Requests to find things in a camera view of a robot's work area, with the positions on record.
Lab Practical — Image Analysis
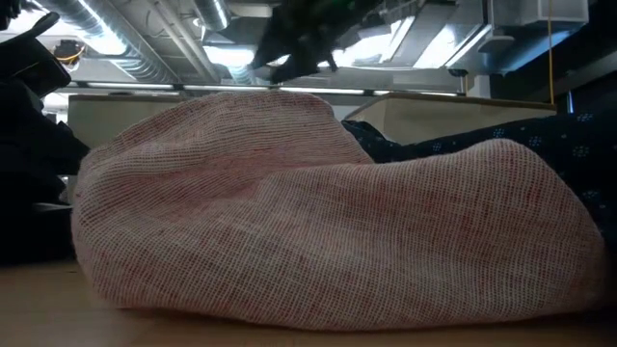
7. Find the black ceiling camera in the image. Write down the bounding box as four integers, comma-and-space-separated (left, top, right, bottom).
51, 39, 87, 67

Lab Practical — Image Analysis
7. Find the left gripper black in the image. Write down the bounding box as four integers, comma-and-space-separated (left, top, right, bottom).
0, 12, 73, 97

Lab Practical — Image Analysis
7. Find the white ceiling air unit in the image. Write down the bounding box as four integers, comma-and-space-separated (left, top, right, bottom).
489, 0, 590, 28

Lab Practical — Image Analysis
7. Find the small silver duct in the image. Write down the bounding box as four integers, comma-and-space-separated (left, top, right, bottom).
192, 0, 232, 31

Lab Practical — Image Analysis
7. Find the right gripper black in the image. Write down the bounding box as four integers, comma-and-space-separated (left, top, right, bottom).
251, 28, 338, 84

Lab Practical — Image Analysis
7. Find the round white ceiling speaker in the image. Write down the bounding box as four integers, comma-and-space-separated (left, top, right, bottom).
476, 33, 516, 54

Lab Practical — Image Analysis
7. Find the pink woven shirt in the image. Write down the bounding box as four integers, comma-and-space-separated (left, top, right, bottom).
70, 90, 607, 333

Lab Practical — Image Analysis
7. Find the navy dotted shirt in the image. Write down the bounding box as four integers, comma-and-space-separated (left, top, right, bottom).
340, 109, 617, 271

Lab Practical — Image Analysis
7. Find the black garment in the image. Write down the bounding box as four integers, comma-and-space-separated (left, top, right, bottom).
0, 79, 92, 265

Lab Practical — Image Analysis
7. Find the large ribbed silver duct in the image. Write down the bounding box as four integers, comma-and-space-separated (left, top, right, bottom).
33, 0, 182, 84

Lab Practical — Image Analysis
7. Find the beige fabric storage bin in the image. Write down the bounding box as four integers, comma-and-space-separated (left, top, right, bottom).
67, 93, 194, 150
344, 92, 559, 146

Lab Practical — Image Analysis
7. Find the long LED light bar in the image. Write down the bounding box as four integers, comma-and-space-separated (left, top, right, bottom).
57, 80, 467, 98

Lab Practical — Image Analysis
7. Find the yellow hanging cord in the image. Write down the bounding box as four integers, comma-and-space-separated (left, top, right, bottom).
547, 0, 555, 105

